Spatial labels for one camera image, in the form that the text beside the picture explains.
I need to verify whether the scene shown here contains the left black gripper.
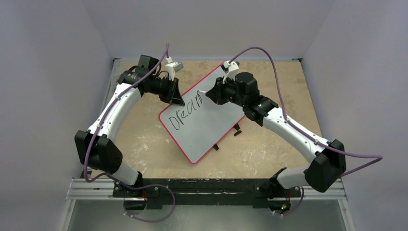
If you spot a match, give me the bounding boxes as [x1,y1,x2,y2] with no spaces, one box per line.
[146,76,185,106]

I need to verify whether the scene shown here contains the red framed whiteboard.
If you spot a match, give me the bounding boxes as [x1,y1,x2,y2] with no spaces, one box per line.
[158,66,244,164]

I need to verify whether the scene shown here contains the black marker cap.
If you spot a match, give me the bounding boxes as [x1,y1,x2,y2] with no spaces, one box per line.
[234,130,242,136]

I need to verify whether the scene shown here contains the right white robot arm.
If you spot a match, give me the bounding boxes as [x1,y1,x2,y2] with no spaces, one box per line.
[205,72,346,196]

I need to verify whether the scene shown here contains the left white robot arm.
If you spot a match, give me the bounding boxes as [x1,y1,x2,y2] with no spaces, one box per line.
[75,55,185,197]

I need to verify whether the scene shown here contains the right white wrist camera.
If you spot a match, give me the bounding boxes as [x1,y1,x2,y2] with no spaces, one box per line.
[221,61,239,84]

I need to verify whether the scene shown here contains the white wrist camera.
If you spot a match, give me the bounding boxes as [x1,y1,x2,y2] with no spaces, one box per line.
[165,57,184,80]
[221,61,239,84]

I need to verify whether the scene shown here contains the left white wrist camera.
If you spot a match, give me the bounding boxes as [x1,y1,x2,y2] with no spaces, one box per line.
[165,57,184,80]

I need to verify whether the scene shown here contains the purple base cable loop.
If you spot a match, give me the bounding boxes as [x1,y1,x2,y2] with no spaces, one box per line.
[122,185,176,223]

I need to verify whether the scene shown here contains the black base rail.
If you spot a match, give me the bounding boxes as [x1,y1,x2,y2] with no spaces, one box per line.
[113,178,301,210]

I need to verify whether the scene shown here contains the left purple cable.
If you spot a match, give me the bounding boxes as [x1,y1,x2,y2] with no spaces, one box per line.
[83,43,170,192]

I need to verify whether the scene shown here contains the aluminium frame rail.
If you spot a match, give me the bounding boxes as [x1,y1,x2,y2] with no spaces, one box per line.
[65,179,347,200]

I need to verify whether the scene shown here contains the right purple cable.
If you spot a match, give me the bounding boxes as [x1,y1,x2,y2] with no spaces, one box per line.
[229,47,383,178]

